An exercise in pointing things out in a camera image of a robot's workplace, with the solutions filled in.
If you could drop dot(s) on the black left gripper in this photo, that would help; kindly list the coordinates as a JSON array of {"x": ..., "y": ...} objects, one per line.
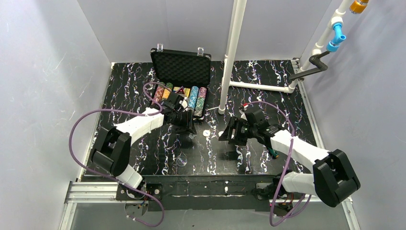
[{"x": 189, "y": 121}]

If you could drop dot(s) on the black poker set case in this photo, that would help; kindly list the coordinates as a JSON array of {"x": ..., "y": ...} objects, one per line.
[{"x": 182, "y": 68}]

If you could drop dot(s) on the orange pipe fitting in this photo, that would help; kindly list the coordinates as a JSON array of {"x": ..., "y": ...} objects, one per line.
[{"x": 358, "y": 6}]

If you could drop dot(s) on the white-grey poker chip stack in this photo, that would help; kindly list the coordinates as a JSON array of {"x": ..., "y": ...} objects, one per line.
[{"x": 198, "y": 113}]

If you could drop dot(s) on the clear dealer button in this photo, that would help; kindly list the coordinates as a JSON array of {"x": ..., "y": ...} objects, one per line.
[{"x": 181, "y": 161}]

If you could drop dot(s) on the blue yellow card deck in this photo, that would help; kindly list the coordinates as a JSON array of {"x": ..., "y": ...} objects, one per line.
[{"x": 187, "y": 91}]

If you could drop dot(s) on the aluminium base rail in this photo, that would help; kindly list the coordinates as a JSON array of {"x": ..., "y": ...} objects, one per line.
[{"x": 190, "y": 204}]

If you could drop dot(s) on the white PVC pipe frame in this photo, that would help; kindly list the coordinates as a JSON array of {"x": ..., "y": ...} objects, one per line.
[{"x": 290, "y": 23}]

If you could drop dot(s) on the light blue poker chip stack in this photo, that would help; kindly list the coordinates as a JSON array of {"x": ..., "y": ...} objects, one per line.
[{"x": 193, "y": 97}]

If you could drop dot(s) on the green handle screwdriver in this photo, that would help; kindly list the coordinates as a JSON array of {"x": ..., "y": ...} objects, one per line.
[{"x": 273, "y": 153}]

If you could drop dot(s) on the yellow poker chip stack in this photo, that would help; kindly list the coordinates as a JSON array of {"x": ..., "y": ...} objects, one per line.
[{"x": 166, "y": 94}]

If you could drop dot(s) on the red poker chip stack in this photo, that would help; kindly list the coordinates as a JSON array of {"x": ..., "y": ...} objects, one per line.
[{"x": 158, "y": 94}]

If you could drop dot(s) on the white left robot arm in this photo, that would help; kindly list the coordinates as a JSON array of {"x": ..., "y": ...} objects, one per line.
[{"x": 111, "y": 150}]

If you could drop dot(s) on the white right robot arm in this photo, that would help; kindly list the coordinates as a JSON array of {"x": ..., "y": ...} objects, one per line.
[{"x": 331, "y": 178}]

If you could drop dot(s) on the purple poker chip stack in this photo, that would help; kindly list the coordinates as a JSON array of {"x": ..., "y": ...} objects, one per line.
[{"x": 202, "y": 92}]

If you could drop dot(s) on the triangular all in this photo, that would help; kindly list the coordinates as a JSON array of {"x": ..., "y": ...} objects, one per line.
[{"x": 180, "y": 90}]

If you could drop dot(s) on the blue pipe fitting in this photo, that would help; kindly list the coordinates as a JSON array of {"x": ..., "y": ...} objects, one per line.
[{"x": 338, "y": 38}]

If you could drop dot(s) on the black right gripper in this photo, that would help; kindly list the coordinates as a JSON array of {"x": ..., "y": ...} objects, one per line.
[{"x": 234, "y": 132}]

